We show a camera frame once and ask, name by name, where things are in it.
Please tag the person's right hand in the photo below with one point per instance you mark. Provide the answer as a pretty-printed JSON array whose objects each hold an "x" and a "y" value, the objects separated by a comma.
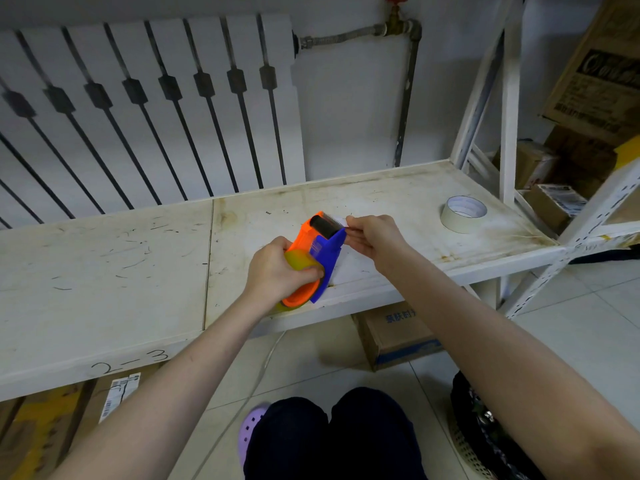
[{"x": 380, "y": 239}]

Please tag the person's left hand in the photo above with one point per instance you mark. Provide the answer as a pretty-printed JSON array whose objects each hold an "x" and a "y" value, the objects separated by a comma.
[{"x": 272, "y": 277}]

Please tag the yellow tape roll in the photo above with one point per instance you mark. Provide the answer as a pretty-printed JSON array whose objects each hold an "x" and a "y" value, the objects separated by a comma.
[{"x": 300, "y": 259}]

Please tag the orange blue tape dispenser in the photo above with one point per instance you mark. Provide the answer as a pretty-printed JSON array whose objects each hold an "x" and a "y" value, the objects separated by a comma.
[{"x": 327, "y": 254}]

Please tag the white tape roll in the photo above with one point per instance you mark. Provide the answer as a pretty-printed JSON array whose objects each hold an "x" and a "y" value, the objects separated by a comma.
[{"x": 452, "y": 223}]

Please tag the person's right forearm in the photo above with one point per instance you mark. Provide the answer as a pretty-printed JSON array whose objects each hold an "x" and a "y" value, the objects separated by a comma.
[{"x": 510, "y": 374}]

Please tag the person's left forearm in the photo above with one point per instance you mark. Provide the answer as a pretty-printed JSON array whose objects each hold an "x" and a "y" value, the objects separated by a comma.
[{"x": 170, "y": 394}]

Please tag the person's left leg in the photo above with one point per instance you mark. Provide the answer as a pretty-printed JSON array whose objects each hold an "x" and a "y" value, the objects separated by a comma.
[{"x": 287, "y": 439}]

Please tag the person's leg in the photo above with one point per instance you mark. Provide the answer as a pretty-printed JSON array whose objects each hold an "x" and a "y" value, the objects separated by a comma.
[
  {"x": 287, "y": 439},
  {"x": 377, "y": 434}
]

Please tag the person's right leg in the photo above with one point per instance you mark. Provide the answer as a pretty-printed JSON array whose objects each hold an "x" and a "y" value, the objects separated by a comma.
[{"x": 377, "y": 434}]

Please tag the blue striped cardboard box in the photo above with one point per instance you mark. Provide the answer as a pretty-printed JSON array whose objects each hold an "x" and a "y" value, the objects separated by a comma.
[{"x": 390, "y": 344}]

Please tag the grey metal pipe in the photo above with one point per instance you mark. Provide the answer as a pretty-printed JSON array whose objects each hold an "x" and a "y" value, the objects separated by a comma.
[{"x": 405, "y": 104}]

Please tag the purple clog shoe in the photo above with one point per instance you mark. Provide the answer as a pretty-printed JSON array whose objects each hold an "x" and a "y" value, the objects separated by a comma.
[{"x": 250, "y": 424}]

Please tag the white metal shelf rack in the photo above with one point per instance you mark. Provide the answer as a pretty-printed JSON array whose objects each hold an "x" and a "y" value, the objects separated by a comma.
[{"x": 110, "y": 304}]

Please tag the small brown cardboard box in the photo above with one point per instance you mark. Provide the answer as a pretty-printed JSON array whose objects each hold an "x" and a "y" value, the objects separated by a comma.
[{"x": 527, "y": 164}]

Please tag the small labelled cardboard parcel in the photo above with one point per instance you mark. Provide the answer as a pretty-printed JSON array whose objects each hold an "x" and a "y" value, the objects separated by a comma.
[{"x": 547, "y": 209}]

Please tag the white radiator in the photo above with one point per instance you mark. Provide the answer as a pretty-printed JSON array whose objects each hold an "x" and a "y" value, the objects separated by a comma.
[{"x": 150, "y": 144}]

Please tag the white labelled long cardboard box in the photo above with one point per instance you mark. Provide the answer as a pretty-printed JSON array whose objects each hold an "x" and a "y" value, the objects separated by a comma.
[{"x": 120, "y": 389}]

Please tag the black bin bag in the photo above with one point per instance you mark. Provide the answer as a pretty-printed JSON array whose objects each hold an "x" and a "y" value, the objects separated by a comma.
[{"x": 480, "y": 424}]

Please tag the dark brown cardboard box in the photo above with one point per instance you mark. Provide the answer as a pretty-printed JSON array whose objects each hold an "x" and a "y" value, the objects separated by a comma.
[{"x": 582, "y": 157}]

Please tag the white perforated shelf rack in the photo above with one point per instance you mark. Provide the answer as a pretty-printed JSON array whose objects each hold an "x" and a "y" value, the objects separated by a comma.
[{"x": 600, "y": 214}]

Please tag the black flat mat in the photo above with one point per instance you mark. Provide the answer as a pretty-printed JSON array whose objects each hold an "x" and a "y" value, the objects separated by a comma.
[{"x": 605, "y": 255}]

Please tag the beige mesh waste basket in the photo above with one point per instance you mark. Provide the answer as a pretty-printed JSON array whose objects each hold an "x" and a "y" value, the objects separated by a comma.
[{"x": 465, "y": 454}]

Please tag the yellow taped cardboard box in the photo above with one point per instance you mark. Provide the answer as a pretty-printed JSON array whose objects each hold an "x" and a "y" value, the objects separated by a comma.
[{"x": 40, "y": 429}]

